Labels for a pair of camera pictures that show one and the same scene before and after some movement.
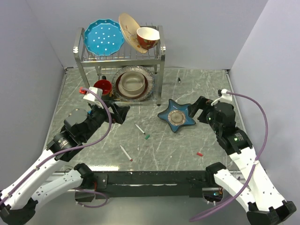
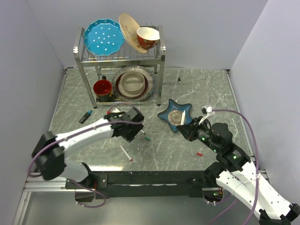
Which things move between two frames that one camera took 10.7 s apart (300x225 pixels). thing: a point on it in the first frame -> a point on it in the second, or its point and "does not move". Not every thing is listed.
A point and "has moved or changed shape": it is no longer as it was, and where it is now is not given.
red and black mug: [106, 87] does not move
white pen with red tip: [125, 152] does not move
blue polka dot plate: [104, 37] does not move
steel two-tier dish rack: [134, 77] does not move
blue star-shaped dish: [176, 115] does not move
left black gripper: [119, 112] -> [131, 136]
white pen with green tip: [139, 129] has moved or changed shape
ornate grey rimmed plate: [141, 71] does not move
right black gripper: [202, 103] -> [187, 130]
